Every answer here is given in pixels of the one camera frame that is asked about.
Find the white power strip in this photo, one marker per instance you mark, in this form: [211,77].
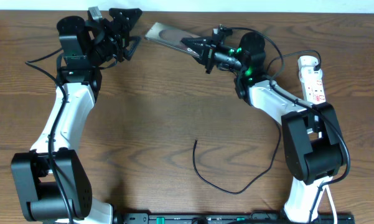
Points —
[312,85]

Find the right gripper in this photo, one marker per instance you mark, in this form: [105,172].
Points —
[208,43]

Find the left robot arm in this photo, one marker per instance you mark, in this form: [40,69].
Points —
[51,183]

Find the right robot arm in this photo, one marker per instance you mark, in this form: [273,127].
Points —
[315,151]

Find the white charger adapter plug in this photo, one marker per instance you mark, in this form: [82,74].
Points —
[308,61]

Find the Galaxy smartphone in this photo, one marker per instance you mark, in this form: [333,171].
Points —
[170,37]

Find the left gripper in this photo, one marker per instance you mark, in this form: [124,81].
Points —
[121,38]

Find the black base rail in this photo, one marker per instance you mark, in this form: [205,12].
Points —
[255,217]

